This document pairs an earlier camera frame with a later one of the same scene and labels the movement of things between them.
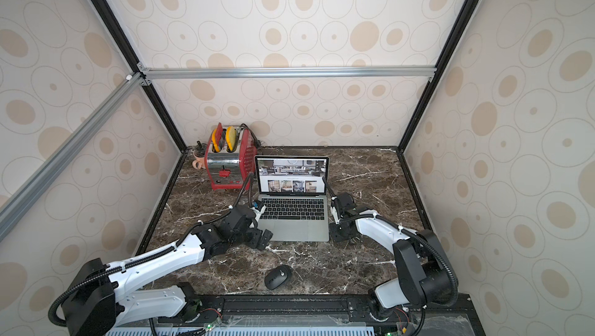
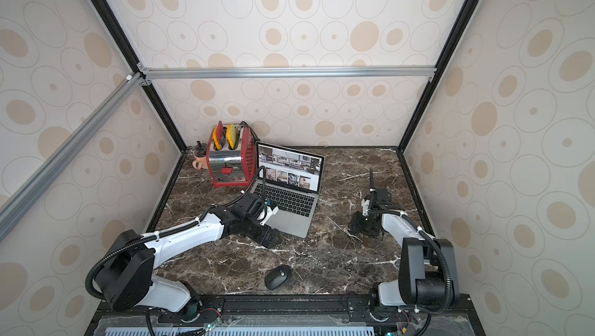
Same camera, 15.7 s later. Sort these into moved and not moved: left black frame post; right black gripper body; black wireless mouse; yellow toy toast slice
Moved: right black gripper body
Not moved: yellow toy toast slice; black wireless mouse; left black frame post
